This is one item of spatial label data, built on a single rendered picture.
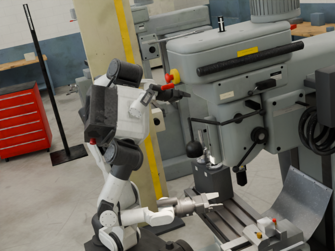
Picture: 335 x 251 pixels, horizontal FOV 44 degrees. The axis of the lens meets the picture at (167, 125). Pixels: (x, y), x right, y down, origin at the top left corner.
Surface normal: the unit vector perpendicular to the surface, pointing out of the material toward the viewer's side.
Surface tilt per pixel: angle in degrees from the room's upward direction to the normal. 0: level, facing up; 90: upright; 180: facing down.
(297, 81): 90
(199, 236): 0
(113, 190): 80
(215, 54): 90
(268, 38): 90
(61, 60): 90
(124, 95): 57
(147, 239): 0
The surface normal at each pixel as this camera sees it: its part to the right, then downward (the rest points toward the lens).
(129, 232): 0.12, -0.74
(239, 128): 0.33, 0.27
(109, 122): 0.41, -0.36
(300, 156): -0.92, 0.28
